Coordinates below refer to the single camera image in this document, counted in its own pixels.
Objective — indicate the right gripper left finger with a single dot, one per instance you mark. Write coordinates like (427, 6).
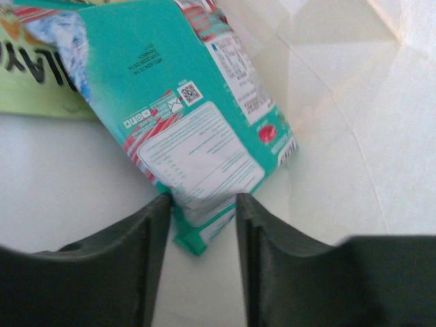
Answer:
(110, 278)

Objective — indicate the light green snack packet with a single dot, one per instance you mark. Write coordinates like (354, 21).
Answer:
(33, 79)

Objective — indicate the brown paper bag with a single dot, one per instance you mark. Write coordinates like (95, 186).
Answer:
(355, 80)

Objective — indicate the teal white snack bag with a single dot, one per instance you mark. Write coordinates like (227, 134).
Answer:
(174, 85)

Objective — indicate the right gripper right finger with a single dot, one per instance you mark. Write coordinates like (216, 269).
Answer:
(291, 279)

